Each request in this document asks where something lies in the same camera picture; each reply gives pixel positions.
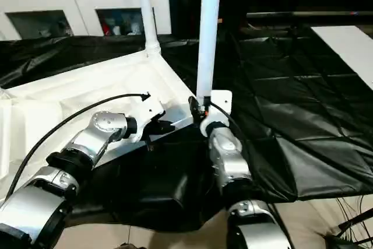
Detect white plastic table top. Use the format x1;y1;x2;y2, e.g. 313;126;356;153
0;50;202;203

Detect black mat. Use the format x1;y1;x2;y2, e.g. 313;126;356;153
0;27;373;232

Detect white cabinet with glass doors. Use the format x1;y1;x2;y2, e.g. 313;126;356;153
0;0;173;41

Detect white flat board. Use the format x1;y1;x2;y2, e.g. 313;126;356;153
311;26;373;89

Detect black stand leg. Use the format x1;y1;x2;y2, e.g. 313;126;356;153
338;208;373;238

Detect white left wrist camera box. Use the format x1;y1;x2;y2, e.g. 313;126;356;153
127;94;166;143

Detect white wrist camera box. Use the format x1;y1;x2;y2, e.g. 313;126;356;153
127;94;166;143
199;90;233;138

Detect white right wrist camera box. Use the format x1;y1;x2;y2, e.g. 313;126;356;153
199;90;233;138

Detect black metal rail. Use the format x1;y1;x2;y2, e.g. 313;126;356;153
245;10;373;19

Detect thin black floor cables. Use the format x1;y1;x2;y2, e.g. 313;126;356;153
335;197;373;249

